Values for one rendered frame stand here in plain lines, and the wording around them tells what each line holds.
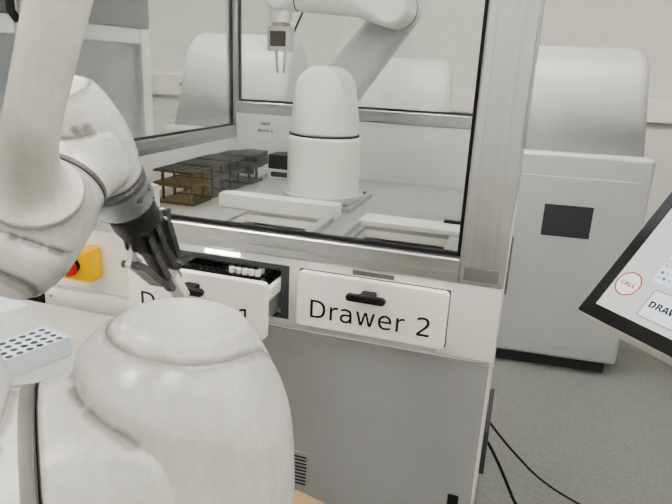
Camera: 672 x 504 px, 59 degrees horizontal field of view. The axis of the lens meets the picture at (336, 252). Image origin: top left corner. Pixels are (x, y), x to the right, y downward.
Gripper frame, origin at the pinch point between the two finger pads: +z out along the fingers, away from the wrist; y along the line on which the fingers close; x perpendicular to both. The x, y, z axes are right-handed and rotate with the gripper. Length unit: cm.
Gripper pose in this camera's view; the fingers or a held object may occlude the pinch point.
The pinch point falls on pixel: (174, 284)
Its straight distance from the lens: 108.7
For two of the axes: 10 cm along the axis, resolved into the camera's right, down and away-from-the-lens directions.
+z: 1.4, 6.3, 7.7
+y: 2.8, -7.7, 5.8
